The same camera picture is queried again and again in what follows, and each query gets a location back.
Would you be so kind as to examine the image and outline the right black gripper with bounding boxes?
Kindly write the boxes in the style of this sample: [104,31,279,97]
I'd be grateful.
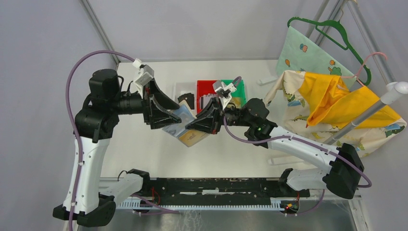
[185,97,253,135]

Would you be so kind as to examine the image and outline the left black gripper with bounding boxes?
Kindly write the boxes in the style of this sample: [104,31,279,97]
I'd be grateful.
[110,77,182,128]

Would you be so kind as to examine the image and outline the beige card holder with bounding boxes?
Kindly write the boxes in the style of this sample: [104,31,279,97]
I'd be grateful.
[162,100,209,147]

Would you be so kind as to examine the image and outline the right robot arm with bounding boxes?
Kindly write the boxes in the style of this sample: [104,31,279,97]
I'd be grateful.
[186,98,372,199]

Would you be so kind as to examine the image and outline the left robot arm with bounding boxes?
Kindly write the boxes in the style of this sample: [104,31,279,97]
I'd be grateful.
[52,65,181,227]

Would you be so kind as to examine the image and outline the white cards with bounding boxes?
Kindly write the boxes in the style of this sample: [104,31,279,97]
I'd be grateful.
[199,93,214,110]

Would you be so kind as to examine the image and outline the black cards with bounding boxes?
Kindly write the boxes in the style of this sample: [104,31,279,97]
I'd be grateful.
[177,92,195,110]

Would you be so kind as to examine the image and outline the white plastic bin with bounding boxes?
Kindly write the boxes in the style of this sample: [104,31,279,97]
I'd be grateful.
[172,82,197,109]

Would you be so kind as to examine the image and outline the red plastic bin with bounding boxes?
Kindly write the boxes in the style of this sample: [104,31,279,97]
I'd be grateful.
[196,80,217,113]

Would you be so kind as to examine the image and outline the green plastic bin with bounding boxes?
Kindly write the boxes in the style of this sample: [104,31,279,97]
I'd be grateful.
[230,80,247,108]

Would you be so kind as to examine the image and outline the clear plastic box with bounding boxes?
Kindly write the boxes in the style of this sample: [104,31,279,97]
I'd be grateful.
[256,76,278,86]

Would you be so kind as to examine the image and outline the dinosaur print cloth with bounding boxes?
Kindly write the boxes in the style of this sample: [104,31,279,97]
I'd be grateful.
[263,70,407,157]

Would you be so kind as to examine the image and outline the green patterned cloth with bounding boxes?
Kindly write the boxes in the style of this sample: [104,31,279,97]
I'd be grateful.
[275,27,356,88]

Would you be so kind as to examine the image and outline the yellow cloth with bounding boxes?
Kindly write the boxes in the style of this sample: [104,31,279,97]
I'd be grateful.
[297,72,402,129]

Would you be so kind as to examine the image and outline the pink clothes hanger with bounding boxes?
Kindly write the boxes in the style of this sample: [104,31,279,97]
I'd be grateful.
[342,51,388,88]

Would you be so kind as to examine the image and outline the green clothes hanger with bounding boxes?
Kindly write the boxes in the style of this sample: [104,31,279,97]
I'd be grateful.
[287,17,372,86]

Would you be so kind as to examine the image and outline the metal rack pole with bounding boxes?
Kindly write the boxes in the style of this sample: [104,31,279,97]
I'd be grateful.
[324,81,408,145]

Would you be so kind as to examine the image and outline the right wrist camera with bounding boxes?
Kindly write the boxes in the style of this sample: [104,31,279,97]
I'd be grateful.
[213,80,237,110]

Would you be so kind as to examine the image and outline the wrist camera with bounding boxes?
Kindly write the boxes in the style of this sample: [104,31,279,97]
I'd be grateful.
[132,59,154,97]
[213,80,237,110]

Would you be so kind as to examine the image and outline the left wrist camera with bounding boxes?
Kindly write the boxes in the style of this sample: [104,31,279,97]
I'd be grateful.
[132,59,154,97]

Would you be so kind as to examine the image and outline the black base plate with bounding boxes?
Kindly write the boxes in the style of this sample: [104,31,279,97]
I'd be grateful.
[136,178,310,206]

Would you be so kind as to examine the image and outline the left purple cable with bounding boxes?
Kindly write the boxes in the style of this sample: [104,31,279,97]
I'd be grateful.
[65,50,180,231]

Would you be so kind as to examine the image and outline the purple cable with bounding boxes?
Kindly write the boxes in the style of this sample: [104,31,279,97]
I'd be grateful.
[222,76,373,218]
[65,50,180,231]

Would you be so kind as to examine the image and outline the white cable tray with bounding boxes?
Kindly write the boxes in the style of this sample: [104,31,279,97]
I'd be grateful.
[116,198,283,212]

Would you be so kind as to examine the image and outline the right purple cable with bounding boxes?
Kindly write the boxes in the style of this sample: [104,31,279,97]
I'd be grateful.
[222,76,373,218]

